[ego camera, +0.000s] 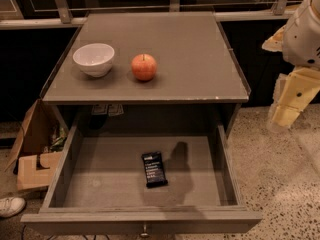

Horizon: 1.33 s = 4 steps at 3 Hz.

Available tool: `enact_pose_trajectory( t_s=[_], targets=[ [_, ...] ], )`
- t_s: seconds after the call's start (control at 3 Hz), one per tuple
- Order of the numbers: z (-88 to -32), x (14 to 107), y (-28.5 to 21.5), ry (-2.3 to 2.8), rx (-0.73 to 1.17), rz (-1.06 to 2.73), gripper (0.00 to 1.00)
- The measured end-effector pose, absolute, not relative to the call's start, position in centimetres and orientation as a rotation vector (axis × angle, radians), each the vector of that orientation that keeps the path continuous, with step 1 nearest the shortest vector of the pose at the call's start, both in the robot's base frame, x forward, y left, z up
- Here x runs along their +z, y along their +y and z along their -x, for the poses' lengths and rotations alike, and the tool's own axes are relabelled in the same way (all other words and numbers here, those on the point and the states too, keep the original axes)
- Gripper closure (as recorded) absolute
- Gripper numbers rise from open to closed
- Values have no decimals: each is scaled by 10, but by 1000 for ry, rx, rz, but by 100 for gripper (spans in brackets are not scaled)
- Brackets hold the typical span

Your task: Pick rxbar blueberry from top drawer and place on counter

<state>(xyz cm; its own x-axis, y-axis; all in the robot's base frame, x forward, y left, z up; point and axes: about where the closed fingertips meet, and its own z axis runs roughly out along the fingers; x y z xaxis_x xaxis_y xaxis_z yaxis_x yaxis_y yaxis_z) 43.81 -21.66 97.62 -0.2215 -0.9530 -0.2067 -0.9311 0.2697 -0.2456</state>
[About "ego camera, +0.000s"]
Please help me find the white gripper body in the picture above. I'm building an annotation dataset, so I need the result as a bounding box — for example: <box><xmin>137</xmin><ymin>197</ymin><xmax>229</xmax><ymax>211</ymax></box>
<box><xmin>282</xmin><ymin>0</ymin><xmax>320</xmax><ymax>68</ymax></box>

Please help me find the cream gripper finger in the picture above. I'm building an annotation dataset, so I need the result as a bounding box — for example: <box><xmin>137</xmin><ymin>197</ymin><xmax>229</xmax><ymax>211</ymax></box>
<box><xmin>267</xmin><ymin>66</ymin><xmax>320</xmax><ymax>133</ymax></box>
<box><xmin>262</xmin><ymin>26</ymin><xmax>285</xmax><ymax>52</ymax></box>

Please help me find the dark blue rxbar wrapper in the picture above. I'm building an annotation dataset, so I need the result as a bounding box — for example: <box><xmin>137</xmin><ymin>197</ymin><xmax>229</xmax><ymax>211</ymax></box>
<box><xmin>141</xmin><ymin>152</ymin><xmax>168</xmax><ymax>188</ymax></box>

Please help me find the grey cabinet counter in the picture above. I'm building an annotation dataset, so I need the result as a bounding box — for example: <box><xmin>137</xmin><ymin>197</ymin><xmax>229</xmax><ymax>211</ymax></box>
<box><xmin>41</xmin><ymin>12</ymin><xmax>250</xmax><ymax>132</ymax></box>

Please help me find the metal drawer knob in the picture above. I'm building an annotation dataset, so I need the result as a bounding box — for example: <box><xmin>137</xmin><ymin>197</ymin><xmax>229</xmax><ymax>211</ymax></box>
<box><xmin>140</xmin><ymin>223</ymin><xmax>150</xmax><ymax>238</ymax></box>

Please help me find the grey open top drawer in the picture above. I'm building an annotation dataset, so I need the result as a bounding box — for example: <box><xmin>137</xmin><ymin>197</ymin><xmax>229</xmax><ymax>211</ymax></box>
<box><xmin>21</xmin><ymin>123</ymin><xmax>262</xmax><ymax>236</ymax></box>

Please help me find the red apple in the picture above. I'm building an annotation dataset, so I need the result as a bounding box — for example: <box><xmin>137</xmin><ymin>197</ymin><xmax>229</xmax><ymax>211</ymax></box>
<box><xmin>131</xmin><ymin>53</ymin><xmax>157</xmax><ymax>81</ymax></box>

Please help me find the white ceramic bowl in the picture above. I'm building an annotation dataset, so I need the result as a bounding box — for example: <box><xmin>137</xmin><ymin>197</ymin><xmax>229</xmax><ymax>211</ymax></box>
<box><xmin>73</xmin><ymin>43</ymin><xmax>115</xmax><ymax>77</ymax></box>

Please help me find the metal window railing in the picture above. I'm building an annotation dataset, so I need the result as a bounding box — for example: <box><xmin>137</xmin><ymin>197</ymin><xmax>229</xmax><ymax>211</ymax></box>
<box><xmin>0</xmin><ymin>0</ymin><xmax>303</xmax><ymax>28</ymax></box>

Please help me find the green snack bag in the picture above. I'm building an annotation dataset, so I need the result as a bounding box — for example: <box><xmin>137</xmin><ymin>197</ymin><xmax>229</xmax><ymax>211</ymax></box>
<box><xmin>49</xmin><ymin>126</ymin><xmax>67</xmax><ymax>152</ymax></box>

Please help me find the brown cardboard box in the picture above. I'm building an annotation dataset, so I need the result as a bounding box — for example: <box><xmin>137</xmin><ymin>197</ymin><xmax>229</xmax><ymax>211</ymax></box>
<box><xmin>5</xmin><ymin>99</ymin><xmax>62</xmax><ymax>191</ymax></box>

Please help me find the white sneaker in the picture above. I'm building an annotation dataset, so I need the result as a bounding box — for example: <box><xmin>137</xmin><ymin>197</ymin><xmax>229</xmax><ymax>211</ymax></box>
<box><xmin>0</xmin><ymin>197</ymin><xmax>26</xmax><ymax>218</ymax></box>

